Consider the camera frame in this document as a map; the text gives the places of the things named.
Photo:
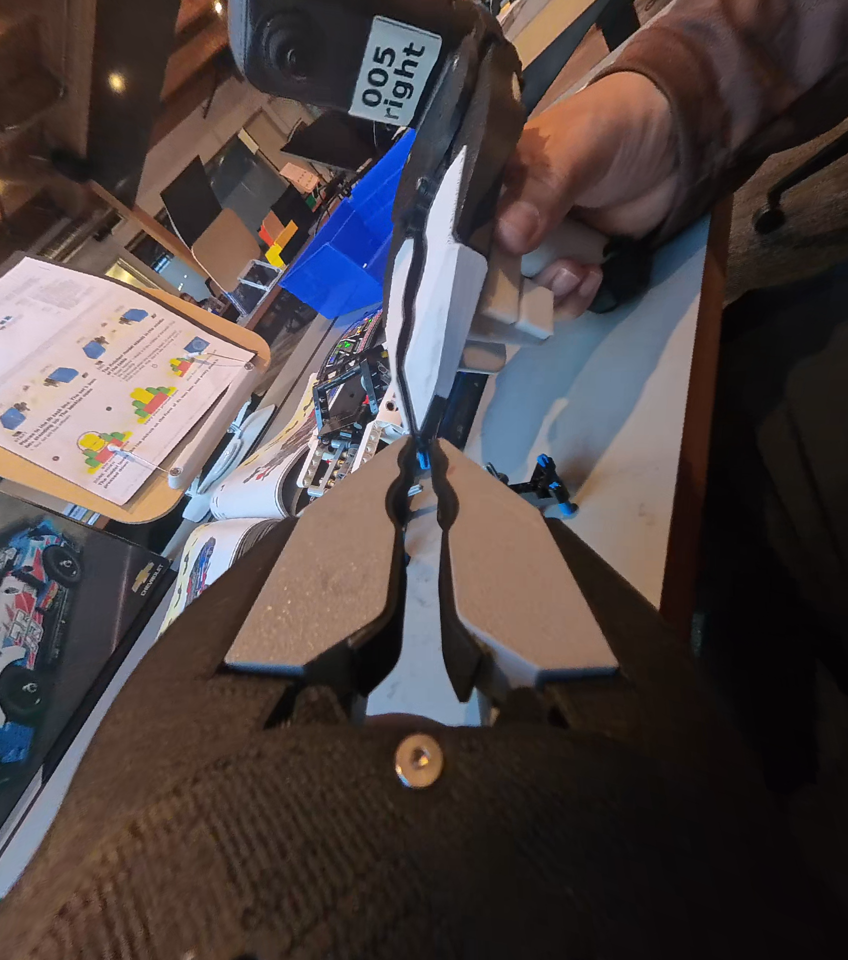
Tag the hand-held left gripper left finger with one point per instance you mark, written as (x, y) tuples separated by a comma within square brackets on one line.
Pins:
[(319, 592)]

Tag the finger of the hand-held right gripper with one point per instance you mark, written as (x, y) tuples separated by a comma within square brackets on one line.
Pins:
[(392, 315), (439, 315)]

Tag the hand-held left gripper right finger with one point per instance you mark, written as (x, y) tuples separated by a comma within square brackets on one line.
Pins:
[(529, 600)]

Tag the small black toy brick assembly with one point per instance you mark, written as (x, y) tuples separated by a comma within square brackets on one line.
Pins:
[(544, 484)]

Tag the blue toy brick pin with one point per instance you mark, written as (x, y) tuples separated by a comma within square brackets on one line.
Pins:
[(424, 456)]

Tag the person's right forearm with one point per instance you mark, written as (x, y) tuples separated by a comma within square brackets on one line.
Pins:
[(754, 75)]

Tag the light grey desk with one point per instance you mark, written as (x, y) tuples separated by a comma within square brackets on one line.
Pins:
[(619, 390)]

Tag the person's right hand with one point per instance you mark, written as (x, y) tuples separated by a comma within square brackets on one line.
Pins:
[(604, 172)]

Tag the blue plastic bin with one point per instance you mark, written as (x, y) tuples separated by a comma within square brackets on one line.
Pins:
[(341, 247)]

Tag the black computer monitor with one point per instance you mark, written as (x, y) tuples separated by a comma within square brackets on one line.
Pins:
[(195, 199), (326, 139)]

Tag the toy brick race car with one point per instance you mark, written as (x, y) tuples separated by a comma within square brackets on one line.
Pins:
[(341, 405)]

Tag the open instruction booklet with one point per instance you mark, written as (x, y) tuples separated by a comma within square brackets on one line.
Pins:
[(251, 495)]

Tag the yellow orange block stack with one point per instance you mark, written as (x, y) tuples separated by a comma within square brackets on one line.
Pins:
[(281, 236)]

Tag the rounded wooden board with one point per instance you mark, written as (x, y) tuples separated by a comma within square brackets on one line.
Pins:
[(244, 352)]

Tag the white plastic stand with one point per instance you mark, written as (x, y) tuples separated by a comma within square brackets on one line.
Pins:
[(236, 442)]

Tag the race car toy box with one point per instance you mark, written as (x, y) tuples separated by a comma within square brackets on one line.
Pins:
[(19, 637)]

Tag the printed instruction sheet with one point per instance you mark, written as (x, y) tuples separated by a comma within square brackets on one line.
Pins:
[(79, 360)]

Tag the black office chair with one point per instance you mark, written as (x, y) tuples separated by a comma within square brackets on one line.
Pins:
[(769, 219)]

